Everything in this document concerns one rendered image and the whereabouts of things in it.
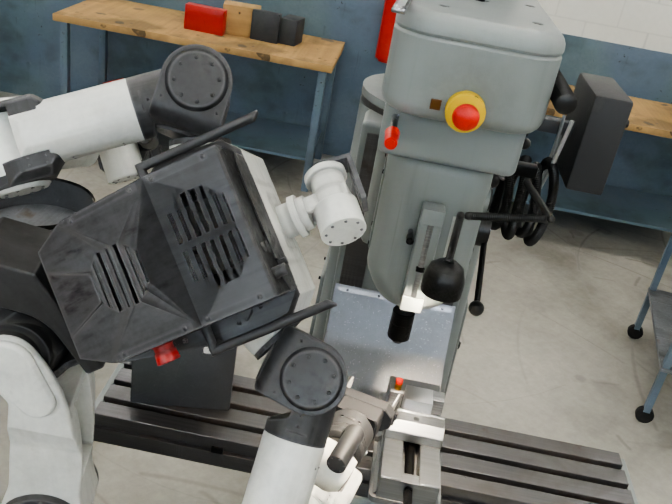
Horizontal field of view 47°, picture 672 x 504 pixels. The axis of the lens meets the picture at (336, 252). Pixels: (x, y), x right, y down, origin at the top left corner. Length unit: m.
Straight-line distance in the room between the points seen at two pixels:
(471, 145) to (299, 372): 0.51
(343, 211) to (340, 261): 0.92
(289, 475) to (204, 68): 0.56
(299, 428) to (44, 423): 0.40
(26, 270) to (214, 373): 0.70
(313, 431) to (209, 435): 0.67
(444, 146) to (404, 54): 0.20
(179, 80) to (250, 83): 4.83
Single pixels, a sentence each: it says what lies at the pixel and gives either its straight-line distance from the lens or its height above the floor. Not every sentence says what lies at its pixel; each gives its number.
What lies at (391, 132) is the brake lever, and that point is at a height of 1.71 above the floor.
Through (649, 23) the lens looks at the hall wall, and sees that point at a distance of 5.84.
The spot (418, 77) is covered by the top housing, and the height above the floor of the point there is 1.79.
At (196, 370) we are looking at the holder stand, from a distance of 1.72.
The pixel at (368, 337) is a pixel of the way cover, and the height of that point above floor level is 0.98.
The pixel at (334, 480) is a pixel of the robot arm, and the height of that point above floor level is 1.14.
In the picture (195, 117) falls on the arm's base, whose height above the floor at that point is 1.73.
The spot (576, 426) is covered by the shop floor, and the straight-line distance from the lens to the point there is 3.65.
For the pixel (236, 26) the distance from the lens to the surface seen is 5.30.
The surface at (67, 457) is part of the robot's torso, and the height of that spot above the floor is 1.17.
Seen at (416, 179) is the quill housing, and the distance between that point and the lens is 1.37.
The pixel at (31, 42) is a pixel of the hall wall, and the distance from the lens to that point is 6.40.
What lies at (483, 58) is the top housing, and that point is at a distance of 1.17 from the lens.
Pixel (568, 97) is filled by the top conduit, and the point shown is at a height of 1.80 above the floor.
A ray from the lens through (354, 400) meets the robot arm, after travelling 1.49.
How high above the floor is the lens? 2.08
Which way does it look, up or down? 27 degrees down
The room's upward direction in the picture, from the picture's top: 10 degrees clockwise
